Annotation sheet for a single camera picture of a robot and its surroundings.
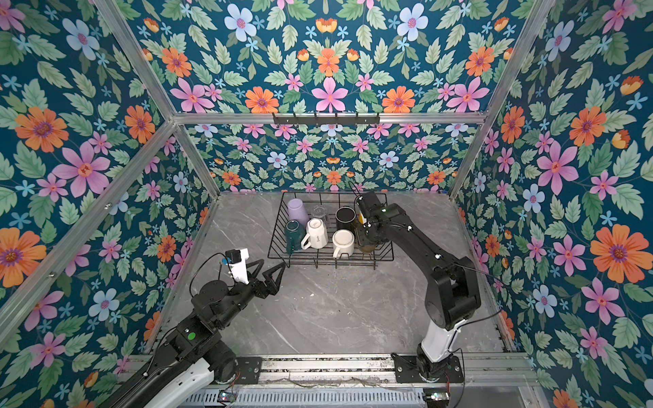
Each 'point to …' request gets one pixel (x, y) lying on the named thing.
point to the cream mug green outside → (295, 234)
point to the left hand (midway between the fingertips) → (277, 260)
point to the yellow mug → (361, 218)
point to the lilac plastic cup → (297, 211)
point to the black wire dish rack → (331, 201)
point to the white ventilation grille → (307, 398)
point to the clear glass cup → (320, 212)
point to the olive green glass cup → (367, 248)
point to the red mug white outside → (343, 240)
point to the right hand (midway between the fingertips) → (367, 236)
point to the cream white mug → (316, 235)
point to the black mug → (345, 218)
